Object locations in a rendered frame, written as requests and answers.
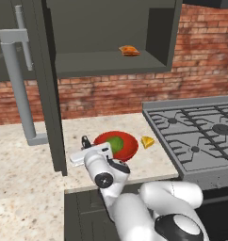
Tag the dark oven front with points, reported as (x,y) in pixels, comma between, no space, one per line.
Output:
(219,213)

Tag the grey gas hob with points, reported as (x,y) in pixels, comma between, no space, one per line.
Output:
(197,135)

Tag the dark grey wall cabinet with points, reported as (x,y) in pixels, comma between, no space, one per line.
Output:
(103,34)

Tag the red salad bowl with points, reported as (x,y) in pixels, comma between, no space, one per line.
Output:
(130,147)

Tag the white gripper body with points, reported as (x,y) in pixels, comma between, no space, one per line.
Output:
(79,157)

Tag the dark grey closed cabinet door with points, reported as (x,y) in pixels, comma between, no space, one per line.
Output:
(4,37)

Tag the orange cheese grater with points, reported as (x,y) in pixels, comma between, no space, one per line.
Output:
(129,50)

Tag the dark grey base cabinet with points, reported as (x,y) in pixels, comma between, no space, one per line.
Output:
(84,213)

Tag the dark grey open cabinet door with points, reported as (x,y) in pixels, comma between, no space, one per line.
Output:
(51,94)

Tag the yellow cheese wedge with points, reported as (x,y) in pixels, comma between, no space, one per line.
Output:
(147,141)

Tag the green salad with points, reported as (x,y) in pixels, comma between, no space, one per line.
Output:
(116,143)

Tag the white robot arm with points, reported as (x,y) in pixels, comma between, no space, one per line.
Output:
(134,213)

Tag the dark range hood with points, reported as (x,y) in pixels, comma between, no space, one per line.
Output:
(213,3)

